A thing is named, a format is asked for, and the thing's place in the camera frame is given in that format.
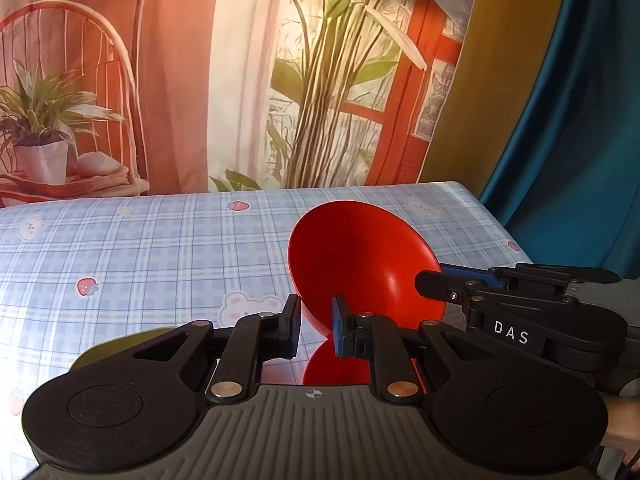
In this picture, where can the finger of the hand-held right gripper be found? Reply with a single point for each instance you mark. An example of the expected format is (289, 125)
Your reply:
(480, 295)
(472, 275)

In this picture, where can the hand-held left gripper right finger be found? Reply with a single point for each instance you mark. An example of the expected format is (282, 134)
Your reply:
(342, 327)

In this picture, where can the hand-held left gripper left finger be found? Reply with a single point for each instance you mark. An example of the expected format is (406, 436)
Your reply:
(291, 327)

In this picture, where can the red round bowl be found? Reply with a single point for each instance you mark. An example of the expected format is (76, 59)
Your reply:
(360, 250)

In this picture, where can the person's right forearm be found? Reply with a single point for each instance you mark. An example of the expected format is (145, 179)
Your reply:
(622, 417)

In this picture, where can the red round plate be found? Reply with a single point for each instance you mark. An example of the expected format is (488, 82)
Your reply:
(330, 366)

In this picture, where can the blue plaid tablecloth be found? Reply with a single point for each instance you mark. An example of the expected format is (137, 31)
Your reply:
(150, 260)

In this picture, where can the green square plate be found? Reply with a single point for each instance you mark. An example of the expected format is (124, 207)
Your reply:
(125, 341)

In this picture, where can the blue curtain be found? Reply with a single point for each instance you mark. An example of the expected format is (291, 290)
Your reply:
(585, 135)

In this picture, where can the yellow curtain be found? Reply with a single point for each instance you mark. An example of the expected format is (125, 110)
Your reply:
(485, 85)

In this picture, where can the printed room backdrop cloth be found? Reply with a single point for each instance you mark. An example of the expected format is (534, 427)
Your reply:
(200, 85)

